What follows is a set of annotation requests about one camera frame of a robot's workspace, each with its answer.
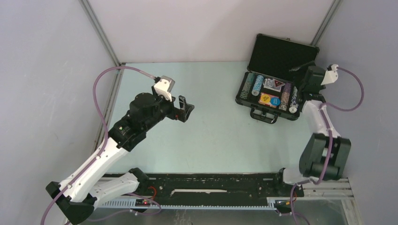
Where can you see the black poker set case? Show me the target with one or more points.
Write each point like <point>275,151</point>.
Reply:
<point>272,58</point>

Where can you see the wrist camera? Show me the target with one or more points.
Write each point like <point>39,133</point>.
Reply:
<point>330,75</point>
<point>163,87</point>

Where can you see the green chip stack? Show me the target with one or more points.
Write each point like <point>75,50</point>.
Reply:
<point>294,101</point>

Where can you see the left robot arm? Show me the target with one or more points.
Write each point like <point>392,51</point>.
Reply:
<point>79,195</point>

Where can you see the purple chip stack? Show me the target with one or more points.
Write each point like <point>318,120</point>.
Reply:
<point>285,96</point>

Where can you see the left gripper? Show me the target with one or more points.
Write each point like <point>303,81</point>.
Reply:
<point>181,114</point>

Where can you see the red black triangle marker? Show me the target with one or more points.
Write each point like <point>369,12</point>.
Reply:
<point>278,85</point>

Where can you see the yellow round button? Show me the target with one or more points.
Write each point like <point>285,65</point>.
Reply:
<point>264,99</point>

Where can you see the light blue chip stack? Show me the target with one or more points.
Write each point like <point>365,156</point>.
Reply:
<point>257,85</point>

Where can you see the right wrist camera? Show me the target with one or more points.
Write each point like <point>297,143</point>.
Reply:
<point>330,75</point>

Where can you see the blue round button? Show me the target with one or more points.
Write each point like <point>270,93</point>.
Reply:
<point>275,101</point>

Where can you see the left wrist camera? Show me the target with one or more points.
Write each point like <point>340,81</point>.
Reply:
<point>163,87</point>

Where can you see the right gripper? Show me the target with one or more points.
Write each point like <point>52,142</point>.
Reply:
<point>297,69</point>

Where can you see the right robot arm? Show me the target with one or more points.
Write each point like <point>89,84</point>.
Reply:
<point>326,152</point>

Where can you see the red playing card deck box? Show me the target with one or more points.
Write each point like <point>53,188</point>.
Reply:
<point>269,103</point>

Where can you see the clear round dealer button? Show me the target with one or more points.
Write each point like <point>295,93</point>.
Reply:
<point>269,84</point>

